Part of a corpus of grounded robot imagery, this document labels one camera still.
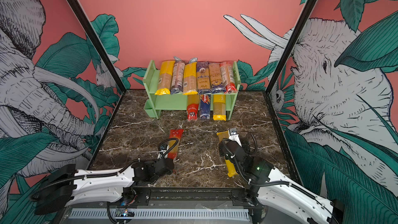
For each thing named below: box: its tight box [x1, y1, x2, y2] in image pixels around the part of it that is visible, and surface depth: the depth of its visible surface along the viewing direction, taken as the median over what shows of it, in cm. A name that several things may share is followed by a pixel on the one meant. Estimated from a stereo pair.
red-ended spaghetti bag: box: [219, 60, 238, 94], surface depth 87 cm
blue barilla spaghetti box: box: [199, 94, 211, 120], surface depth 92 cm
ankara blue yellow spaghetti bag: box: [196, 61, 211, 95], surface depth 88 cm
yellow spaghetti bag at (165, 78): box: [154, 60, 176, 96], surface depth 85 cm
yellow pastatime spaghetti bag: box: [212, 94, 227, 121], surface depth 94 cm
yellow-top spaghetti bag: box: [182, 62, 199, 95], surface depth 87 cm
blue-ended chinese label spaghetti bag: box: [208, 62, 226, 94], surface depth 85 cm
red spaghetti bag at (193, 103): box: [183, 90, 200, 122], surface depth 90 cm
